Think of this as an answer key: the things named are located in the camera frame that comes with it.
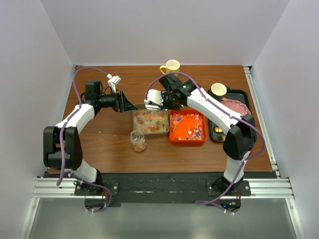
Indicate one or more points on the aluminium rail frame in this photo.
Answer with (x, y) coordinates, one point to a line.
(68, 212)

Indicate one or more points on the yellow mug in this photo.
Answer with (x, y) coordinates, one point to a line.
(170, 66)

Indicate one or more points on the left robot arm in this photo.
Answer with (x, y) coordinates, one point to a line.
(62, 149)

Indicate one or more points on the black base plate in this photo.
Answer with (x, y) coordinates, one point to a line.
(167, 188)

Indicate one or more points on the silver tin of gummies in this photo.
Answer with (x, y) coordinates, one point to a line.
(150, 121)

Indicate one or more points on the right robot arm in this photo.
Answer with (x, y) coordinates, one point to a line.
(239, 130)

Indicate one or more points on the dark green cup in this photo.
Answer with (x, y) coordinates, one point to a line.
(218, 91)

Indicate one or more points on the gold spoon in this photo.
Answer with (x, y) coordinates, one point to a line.
(218, 130)

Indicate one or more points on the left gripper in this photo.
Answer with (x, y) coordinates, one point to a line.
(121, 104)

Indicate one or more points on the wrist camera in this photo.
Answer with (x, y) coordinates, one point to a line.
(113, 81)
(154, 100)

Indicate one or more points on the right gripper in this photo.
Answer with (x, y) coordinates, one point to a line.
(164, 94)

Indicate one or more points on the pink dotted plate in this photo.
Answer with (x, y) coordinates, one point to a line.
(236, 108)

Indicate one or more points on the clear plastic jar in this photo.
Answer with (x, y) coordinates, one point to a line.
(137, 139)

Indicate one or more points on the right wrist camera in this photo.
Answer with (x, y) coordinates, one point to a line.
(154, 100)

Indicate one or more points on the orange tray of candies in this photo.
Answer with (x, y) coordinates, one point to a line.
(187, 128)

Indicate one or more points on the black serving tray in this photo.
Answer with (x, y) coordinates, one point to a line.
(232, 94)

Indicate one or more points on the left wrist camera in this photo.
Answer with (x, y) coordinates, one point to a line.
(113, 81)

